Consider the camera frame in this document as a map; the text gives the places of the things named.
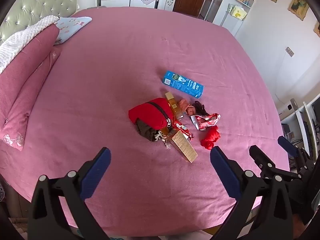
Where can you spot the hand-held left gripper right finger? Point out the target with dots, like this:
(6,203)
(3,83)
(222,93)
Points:
(223,170)

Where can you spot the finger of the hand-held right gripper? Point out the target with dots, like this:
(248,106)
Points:
(287,143)
(261,158)

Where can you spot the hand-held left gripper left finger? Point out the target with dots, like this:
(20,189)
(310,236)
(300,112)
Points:
(98,168)

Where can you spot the red silver snack bag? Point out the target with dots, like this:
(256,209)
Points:
(207,120)

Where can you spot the small red snack wrapper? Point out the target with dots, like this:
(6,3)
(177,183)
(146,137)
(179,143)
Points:
(182,127)

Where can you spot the orange liquid bottle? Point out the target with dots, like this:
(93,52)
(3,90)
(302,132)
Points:
(175,106)

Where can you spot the computer desk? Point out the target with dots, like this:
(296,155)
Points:
(297,120)

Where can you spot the red yarn bundle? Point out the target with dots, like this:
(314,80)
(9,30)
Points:
(211,137)

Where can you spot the computer monitor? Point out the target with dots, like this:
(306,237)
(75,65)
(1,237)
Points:
(316,120)

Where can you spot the brown cardboard box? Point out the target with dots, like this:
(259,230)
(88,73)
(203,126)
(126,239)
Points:
(185,147)

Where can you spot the dark maroon scrunchie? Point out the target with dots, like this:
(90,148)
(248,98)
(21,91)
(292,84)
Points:
(199,106)

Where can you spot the red zipper pouch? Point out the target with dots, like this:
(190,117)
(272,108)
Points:
(150,112)

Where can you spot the pink floral embroidered pillow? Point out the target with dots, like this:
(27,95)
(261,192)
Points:
(22,125)

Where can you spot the blue carton box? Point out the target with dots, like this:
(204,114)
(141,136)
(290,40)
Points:
(182,83)

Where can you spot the plain pink pillow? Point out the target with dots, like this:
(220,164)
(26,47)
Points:
(32,62)

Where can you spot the yellow box on shelf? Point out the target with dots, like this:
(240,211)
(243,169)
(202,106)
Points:
(237,11)

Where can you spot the blue patterned pillow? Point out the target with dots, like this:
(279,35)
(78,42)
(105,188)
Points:
(72,27)

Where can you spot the white knitted blanket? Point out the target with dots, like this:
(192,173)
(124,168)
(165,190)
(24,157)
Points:
(15,45)

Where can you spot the glass sliding door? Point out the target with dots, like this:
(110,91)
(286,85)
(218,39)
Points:
(216,0)

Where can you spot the tufted grey headboard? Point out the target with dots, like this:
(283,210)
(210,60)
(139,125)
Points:
(37,2)

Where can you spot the small white cabinet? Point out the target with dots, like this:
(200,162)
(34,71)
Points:
(167,0)

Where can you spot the wall switch plate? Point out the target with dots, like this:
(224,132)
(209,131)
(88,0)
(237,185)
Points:
(290,51)

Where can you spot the white wall shelf unit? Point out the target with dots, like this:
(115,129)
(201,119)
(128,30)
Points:
(235,22)

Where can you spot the large framed wall picture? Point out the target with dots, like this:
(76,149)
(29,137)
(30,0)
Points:
(298,6)

